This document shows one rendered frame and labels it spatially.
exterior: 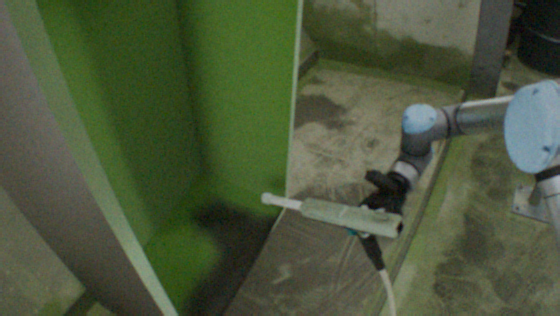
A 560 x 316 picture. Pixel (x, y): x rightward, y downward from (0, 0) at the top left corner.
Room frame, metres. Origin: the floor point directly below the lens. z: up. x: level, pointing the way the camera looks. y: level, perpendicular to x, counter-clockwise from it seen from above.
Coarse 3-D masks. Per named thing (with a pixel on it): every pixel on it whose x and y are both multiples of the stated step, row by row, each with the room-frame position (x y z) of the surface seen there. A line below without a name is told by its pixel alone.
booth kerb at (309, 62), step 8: (312, 56) 2.52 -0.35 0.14; (304, 64) 2.42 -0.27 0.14; (312, 64) 2.50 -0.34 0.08; (304, 72) 2.41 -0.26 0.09; (296, 80) 2.32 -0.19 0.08; (80, 296) 0.85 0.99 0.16; (88, 296) 0.87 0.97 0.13; (72, 304) 0.81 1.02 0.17; (80, 304) 0.83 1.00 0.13; (88, 304) 0.84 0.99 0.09; (64, 312) 0.77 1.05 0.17; (72, 312) 0.79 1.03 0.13; (80, 312) 0.81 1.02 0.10
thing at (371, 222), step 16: (304, 208) 0.68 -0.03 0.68; (320, 208) 0.65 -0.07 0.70; (336, 208) 0.63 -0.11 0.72; (352, 208) 0.60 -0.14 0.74; (336, 224) 0.60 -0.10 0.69; (352, 224) 0.56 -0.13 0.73; (368, 224) 0.53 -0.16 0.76; (384, 224) 0.51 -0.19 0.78; (368, 240) 0.55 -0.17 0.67; (368, 256) 0.54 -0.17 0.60
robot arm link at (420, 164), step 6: (432, 150) 0.78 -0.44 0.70; (402, 156) 0.77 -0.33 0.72; (408, 156) 0.75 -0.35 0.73; (426, 156) 0.74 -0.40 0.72; (432, 156) 0.77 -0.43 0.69; (408, 162) 0.73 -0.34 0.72; (414, 162) 0.73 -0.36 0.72; (420, 162) 0.74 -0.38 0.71; (426, 162) 0.74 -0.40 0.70; (420, 168) 0.72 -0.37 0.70; (420, 174) 0.71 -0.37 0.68
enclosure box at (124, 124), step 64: (0, 0) 0.27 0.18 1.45; (64, 0) 0.71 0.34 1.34; (128, 0) 0.86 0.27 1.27; (192, 0) 0.97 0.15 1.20; (256, 0) 0.87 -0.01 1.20; (0, 64) 0.31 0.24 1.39; (64, 64) 0.69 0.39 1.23; (128, 64) 0.84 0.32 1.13; (192, 64) 1.00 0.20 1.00; (256, 64) 0.89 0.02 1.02; (0, 128) 0.38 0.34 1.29; (64, 128) 0.29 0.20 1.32; (128, 128) 0.81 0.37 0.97; (192, 128) 1.04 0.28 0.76; (256, 128) 0.92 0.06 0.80; (64, 192) 0.34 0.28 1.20; (128, 192) 0.77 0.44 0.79; (192, 192) 0.98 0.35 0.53; (256, 192) 0.96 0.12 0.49; (64, 256) 0.50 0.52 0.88; (128, 256) 0.32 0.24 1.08; (192, 256) 0.73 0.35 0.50; (256, 256) 0.70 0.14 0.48
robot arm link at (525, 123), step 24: (528, 96) 0.35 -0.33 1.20; (552, 96) 0.32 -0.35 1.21; (528, 120) 0.33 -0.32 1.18; (552, 120) 0.30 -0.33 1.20; (528, 144) 0.31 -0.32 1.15; (552, 144) 0.28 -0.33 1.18; (528, 168) 0.29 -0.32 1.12; (552, 168) 0.27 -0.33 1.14; (552, 192) 0.25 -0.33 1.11; (552, 216) 0.24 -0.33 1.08
